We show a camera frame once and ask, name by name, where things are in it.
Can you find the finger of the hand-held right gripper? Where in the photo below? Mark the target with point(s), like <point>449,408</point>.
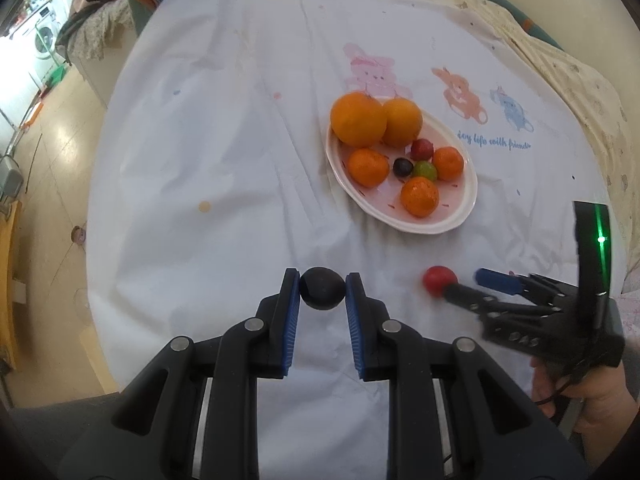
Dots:
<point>500,280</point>
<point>470,297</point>

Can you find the large orange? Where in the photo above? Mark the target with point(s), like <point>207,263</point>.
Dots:
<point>357,117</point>
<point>402,122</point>

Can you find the person's right hand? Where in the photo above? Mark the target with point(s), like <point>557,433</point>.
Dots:
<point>605,400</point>

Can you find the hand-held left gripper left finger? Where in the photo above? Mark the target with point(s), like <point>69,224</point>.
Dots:
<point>291,320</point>

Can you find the red grape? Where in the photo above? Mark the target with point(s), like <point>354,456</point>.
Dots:
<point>437,279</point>
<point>421,149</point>

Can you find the pink and white plate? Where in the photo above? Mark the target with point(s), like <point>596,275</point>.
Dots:
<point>462,200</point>

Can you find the small pink round object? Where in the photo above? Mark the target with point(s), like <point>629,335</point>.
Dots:
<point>78,235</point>

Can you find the white washing machine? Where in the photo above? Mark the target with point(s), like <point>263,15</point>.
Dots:
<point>46,35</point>

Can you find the dark purple grape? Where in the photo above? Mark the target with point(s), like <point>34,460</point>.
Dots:
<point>402,167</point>
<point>322,287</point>

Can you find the white printed bed sheet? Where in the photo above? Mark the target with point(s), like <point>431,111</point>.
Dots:
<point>200,160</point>

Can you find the pile of floral cloth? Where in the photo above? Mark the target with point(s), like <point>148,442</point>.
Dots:
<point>97,35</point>

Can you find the teal pillow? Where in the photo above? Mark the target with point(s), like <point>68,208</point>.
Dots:
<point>525,17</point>

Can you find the small mandarin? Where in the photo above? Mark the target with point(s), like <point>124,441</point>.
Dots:
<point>368,167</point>
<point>448,163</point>
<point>420,196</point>

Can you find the yellow wooden furniture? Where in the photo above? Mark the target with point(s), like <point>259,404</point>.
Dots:
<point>7,285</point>

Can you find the grey box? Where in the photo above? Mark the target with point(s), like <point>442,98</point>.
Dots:
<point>11,180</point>

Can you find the green basket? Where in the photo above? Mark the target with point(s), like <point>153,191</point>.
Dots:
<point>57,74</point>

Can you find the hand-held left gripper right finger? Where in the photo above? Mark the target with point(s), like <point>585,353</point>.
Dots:
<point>354,325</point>

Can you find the green grape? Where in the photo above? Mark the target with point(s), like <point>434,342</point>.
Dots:
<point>425,171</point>

